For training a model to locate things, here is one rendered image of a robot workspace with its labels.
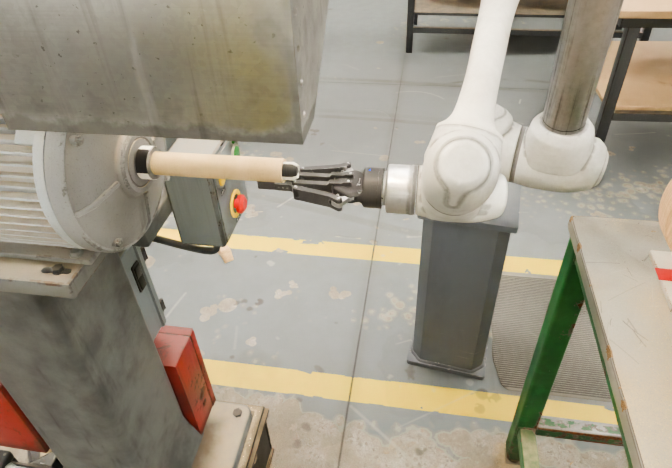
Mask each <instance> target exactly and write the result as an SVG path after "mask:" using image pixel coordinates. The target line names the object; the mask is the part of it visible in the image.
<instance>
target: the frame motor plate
mask: <svg viewBox="0 0 672 468"><path fill-rule="evenodd" d="M107 255H108V253H105V252H101V253H100V254H99V256H98V257H97V258H96V260H95V261H94V262H93V264H92V265H84V264H74V263H63V262H52V261H41V260H31V259H20V258H9V257H0V291H4V292H13V293H23V294H32V295H42V296H52V297H61V298H71V299H74V298H76V297H77V295H78V294H79V293H80V291H81V290H82V289H83V287H84V286H85V285H86V283H87V282H88V280H89V279H90V278H91V276H92V275H93V274H94V272H95V271H96V270H97V268H98V267H99V265H100V264H101V263H102V261H103V260H104V259H105V257H106V256H107Z"/></svg>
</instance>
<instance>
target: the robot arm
mask: <svg viewBox="0 0 672 468"><path fill-rule="evenodd" d="M623 1H624V0H568V4H567V8H566V13H565V17H564V22H563V26H562V31H561V35H560V40H559V44H558V49H557V53H556V58H555V62H554V67H553V71H552V76H551V80H550V85H549V89H548V94H547V98H546V103H545V107H544V111H543V112H541V113H540V114H538V115H537V116H536V117H534V119H533V120H532V122H531V124H530V126H529V127H526V126H522V125H520V124H518V123H516V122H514V121H513V117H512V115H511V114H510V113H509V112H508V111H507V110H506V109H505V108H504V107H502V106H500V105H498V104H496V101H497V95H498V89H499V84H500V79H501V74H502V69H503V64H504V59H505V55H506V50H507V45H508V40H509V36H510V31H511V26H512V22H513V18H514V15H515V12H516V9H517V6H518V3H519V0H481V4H480V10H479V15H478V19H477V24H476V28H475V33H474V37H473V42H472V47H471V52H470V56H469V61H468V66H467V70H466V75H465V78H464V82H463V86H462V89H461V92H460V95H459V98H458V101H457V104H456V106H455V109H454V111H453V113H452V114H451V115H450V117H448V118H447V119H446V120H444V121H442V122H439V123H438V124H437V125H436V128H435V131H434V133H433V136H432V138H431V140H430V143H429V145H428V147H427V150H426V152H425V154H424V163H423V165H419V167H418V165H400V164H389V166H388V169H387V171H385V168H384V167H365V169H364V171H363V172H361V171H358V170H353V169H352V168H351V162H345V163H342V164H335V165H320V166H306V167H301V168H300V174H299V178H297V179H295V180H285V182H284V183H277V182H261V181H257V184H258V189H268V190H279V191H280V190H281V191H291V192H293V197H294V199H295V200H300V201H304V202H308V203H313V204H317V205H322V206H326V207H330V208H332V209H334V210H336V211H338V212H340V211H342V206H343V205H345V204H346V203H356V202H360V203H361V204H362V206H363V207H365V208H378V209H382V206H385V212H386V213H394V214H408V215H414V214H415V215H418V216H423V217H426V218H429V219H431V220H438V221H446V222H461V223H475V222H482V221H487V220H491V219H495V218H498V217H500V216H501V215H502V214H503V212H504V210H505V207H506V204H507V199H508V183H507V182H512V183H516V184H520V185H523V186H527V187H531V188H536V189H541V190H547V191H554V192H568V193H569V192H580V191H585V190H589V189H591V188H592V187H595V186H597V185H598V184H599V183H600V181H601V179H602V177H603V175H604V173H605V170H606V167H607V163H608V158H609V154H608V151H607V148H606V146H605V144H604V143H603V142H602V140H601V139H599V138H597V137H595V129H594V126H593V124H592V122H591V121H590V120H589V119H588V114H589V111H590V108H591V104H592V101H593V98H594V94H595V91H596V88H597V85H598V81H599V78H600V75H601V71H602V68H603V65H604V61H605V58H606V55H607V52H608V48H609V47H610V44H611V41H612V37H613V34H614V31H615V27H616V24H617V21H618V18H619V14H620V11H621V8H622V4H623ZM417 174H418V180H417ZM416 188H417V194H416ZM415 202H416V208H415Z"/></svg>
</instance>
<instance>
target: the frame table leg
mask: <svg viewBox="0 0 672 468"><path fill-rule="evenodd" d="M574 257H575V252H574V249H573V245H572V242H571V238H569V241H568V245H567V248H566V251H565V254H564V258H563V261H562V264H561V267H560V270H559V274H558V277H557V280H556V283H555V286H554V290H553V293H552V296H551V299H550V302H549V306H548V309H547V312H546V315H545V318H544V322H543V325H542V328H541V331H540V335H539V338H538V341H537V344H536V347H535V351H534V354H533V357H532V360H531V363H530V367H529V370H528V373H527V376H526V379H525V383H524V386H523V389H522V392H521V395H520V399H519V402H518V405H517V408H516V412H515V415H514V418H513V421H512V424H511V428H510V431H509V434H508V437H507V440H506V454H507V458H508V459H509V460H510V461H511V462H513V463H517V462H519V461H520V458H519V448H518V439H517V435H516V432H517V430H518V427H525V428H533V429H536V430H537V427H538V424H539V422H540V419H541V416H542V414H543V411H544V408H545V405H546V403H547V400H548V397H549V395H550V392H551V389H552V386H553V384H554V381H555V378H556V376H557V373H558V370H559V368H560V365H561V362H562V360H563V357H564V354H565V352H566V349H567V346H568V343H569V341H570V338H571V335H572V333H573V330H574V327H575V325H576V322H577V319H578V316H579V314H580V311H581V308H582V306H583V303H584V300H585V299H584V295H583V292H582V288H581V284H580V280H579V277H578V273H577V269H576V265H575V263H574V261H573V259H574Z"/></svg>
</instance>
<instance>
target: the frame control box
mask: <svg viewBox="0 0 672 468"><path fill-rule="evenodd" d="M235 146H238V141H235V144H234V145H233V146H231V144H230V141H221V140H201V139H182V138H178V139H177V140H176V141H175V142H174V144H173V145H172V146H171V148H170V149H169V150H168V151H167V152H178V153H195V154H213V155H231V156H234V149H235ZM238 147H239V146H238ZM164 184H165V188H166V191H167V195H168V198H169V201H170V205H171V208H172V212H173V215H174V218H175V222H176V225H177V229H178V232H179V235H180V239H181V241H178V240H174V239H170V238H167V237H163V236H159V235H156V237H155V238H154V240H153V241H152V242H156V243H160V244H164V245H168V246H171V247H175V248H179V249H183V250H187V251H191V252H195V253H200V254H207V255H212V254H216V253H218V252H219V251H220V247H225V246H226V245H227V243H228V242H229V240H230V238H231V235H232V233H233V231H234V229H235V227H236V225H237V223H238V221H239V219H240V217H241V215H242V214H240V213H237V210H236V208H234V200H235V199H237V197H238V195H239V194H243V195H244V196H245V197H246V199H247V203H248V196H247V191H246V185H245V180H230V179H225V184H224V185H223V186H220V184H219V179H214V178H198V177H183V176H170V179H169V181H167V180H166V181H165V183H164ZM197 245H204V246H213V247H212V248H208V247H202V246H197Z"/></svg>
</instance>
